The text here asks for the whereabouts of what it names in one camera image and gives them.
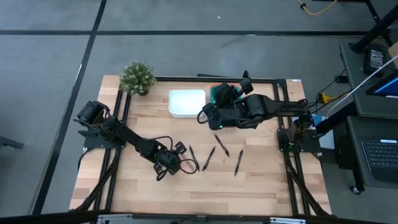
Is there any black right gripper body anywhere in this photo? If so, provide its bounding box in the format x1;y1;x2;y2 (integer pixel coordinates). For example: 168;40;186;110
206;103;239;131

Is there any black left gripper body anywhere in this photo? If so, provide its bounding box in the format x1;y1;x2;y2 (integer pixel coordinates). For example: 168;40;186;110
156;148;182;176

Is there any black pen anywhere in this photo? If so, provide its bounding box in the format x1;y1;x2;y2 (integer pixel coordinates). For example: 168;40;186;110
188;144;200;172
234;149;244;177
213;133;231;157
201;146;216;172

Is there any green basket orange rim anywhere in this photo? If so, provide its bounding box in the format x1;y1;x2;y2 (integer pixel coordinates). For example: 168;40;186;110
210;82;244;106

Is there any white plastic bin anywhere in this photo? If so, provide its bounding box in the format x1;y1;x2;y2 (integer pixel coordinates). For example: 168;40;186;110
168;89;207;119

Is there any yellow power plug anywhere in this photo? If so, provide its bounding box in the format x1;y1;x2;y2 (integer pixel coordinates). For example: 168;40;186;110
317;92;331;105

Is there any green plant black pot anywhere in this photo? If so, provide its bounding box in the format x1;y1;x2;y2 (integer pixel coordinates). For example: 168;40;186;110
119;60;157;96

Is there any black desk leg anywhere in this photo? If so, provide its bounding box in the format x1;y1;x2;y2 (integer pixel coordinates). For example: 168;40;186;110
315;101;358;135

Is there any white blue box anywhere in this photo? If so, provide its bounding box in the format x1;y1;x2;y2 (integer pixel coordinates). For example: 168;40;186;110
310;113;335;150

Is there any dark grey desk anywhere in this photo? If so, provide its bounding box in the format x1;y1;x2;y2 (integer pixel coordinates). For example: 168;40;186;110
338;42;398;121
345;114;398;189

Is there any black power adapter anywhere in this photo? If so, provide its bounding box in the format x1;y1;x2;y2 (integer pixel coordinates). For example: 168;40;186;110
363;42;389;75

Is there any black diagonal beam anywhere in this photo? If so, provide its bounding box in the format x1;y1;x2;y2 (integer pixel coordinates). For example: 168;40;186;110
349;4;398;54

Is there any screen with blue display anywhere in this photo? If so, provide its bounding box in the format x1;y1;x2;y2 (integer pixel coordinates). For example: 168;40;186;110
365;70;398;100

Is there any black laptop keyboard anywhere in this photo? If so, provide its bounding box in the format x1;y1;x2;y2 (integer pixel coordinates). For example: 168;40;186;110
360;138;398;184

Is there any grey chair leg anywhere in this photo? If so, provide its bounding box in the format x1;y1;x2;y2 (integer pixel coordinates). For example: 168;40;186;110
0;135;25;151

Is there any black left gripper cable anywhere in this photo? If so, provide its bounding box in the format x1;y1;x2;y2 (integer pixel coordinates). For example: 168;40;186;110
149;135;200;175

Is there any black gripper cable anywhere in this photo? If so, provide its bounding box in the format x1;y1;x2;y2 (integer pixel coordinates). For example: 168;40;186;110
149;135;200;175
197;105;215;124

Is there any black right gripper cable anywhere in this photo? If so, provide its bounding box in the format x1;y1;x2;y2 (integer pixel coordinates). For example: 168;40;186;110
197;105;215;124

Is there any black aluminium table frame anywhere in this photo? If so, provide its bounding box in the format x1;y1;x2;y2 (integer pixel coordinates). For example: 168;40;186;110
70;75;332;218

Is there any silver frame bracket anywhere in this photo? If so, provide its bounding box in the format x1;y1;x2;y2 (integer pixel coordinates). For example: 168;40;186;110
269;217;307;224
97;213;134;224

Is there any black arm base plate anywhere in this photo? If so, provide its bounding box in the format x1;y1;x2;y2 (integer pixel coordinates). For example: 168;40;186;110
83;124;128;149
277;128;322;153

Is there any yellow power cable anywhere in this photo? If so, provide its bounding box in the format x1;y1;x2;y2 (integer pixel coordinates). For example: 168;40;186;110
296;0;338;16

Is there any white cable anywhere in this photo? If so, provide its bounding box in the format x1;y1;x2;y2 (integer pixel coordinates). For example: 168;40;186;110
325;54;398;119

